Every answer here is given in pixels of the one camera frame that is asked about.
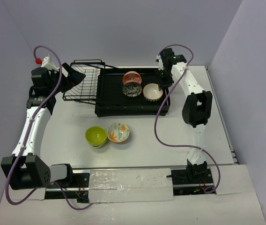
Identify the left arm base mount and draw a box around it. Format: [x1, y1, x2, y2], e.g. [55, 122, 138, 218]
[44, 170, 90, 203]

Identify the orange floral bowl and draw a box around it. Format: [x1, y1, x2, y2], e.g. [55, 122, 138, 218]
[122, 71, 142, 84]

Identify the black leaf pattern bowl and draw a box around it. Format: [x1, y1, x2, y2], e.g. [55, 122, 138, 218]
[122, 82, 142, 97]

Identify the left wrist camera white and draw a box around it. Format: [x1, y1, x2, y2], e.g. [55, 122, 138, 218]
[35, 55, 58, 71]

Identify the black wire plate rack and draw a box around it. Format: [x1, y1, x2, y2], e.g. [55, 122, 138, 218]
[62, 59, 105, 105]

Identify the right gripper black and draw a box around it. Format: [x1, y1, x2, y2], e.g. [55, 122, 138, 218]
[155, 67, 175, 90]

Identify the green bowl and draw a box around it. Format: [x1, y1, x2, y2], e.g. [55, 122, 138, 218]
[85, 126, 107, 147]

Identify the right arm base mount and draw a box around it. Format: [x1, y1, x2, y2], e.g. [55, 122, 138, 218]
[166, 169, 214, 196]

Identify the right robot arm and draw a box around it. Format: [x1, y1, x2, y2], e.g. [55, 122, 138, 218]
[156, 45, 213, 183]

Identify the leaf pattern white bowl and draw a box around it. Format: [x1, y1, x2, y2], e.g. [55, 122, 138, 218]
[107, 122, 130, 143]

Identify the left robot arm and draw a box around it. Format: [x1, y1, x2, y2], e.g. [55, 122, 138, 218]
[1, 63, 85, 190]

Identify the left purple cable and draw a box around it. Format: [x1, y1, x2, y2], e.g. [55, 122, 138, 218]
[5, 45, 94, 210]

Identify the white taped sheet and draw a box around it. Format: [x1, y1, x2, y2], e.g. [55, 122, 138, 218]
[89, 168, 174, 203]

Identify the white bowl pink rim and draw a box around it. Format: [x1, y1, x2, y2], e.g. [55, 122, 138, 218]
[143, 83, 163, 101]

